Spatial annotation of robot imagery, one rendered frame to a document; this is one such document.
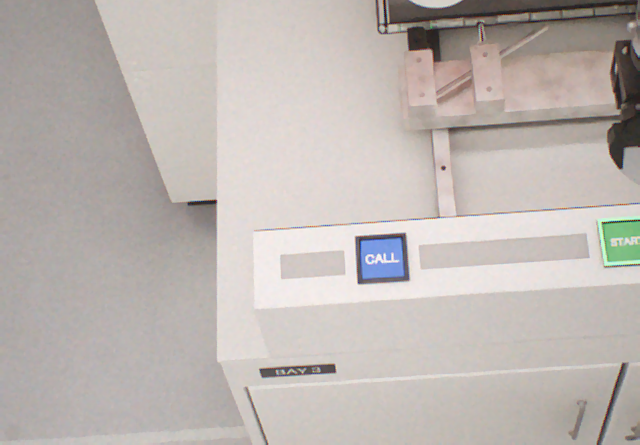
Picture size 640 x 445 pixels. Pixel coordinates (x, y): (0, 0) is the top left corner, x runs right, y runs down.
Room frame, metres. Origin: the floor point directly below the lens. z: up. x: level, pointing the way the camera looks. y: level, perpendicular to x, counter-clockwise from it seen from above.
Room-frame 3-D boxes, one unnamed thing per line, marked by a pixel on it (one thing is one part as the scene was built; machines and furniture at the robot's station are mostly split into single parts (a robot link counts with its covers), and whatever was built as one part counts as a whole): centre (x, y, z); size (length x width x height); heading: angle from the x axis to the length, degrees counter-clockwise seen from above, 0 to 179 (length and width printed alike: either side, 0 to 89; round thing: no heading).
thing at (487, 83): (0.87, -0.22, 0.89); 0.08 x 0.03 x 0.03; 174
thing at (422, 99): (0.88, -0.15, 0.89); 0.08 x 0.03 x 0.03; 174
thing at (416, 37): (0.94, -0.15, 0.90); 0.04 x 0.02 x 0.03; 174
